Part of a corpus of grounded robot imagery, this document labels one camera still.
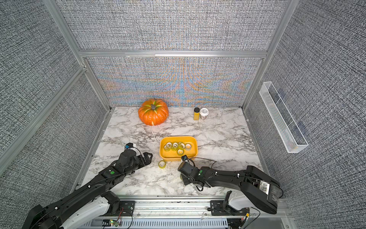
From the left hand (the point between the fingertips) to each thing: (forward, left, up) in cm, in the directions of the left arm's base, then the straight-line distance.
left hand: (150, 156), depth 82 cm
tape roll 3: (+10, -14, -8) cm, 19 cm away
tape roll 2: (+11, -10, -7) cm, 17 cm away
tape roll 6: (-1, -6, -9) cm, 11 cm away
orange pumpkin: (+32, 0, +3) cm, 32 cm away
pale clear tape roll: (+10, -19, -7) cm, 22 cm away
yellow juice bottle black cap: (+34, -31, -2) cm, 46 cm away
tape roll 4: (+10, -23, -9) cm, 27 cm away
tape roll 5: (+6, -18, -8) cm, 20 cm away
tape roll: (+9, -9, -8) cm, 15 cm away
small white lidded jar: (+35, -37, -3) cm, 51 cm away
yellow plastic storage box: (+5, -12, -11) cm, 17 cm away
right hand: (-7, -20, -9) cm, 23 cm away
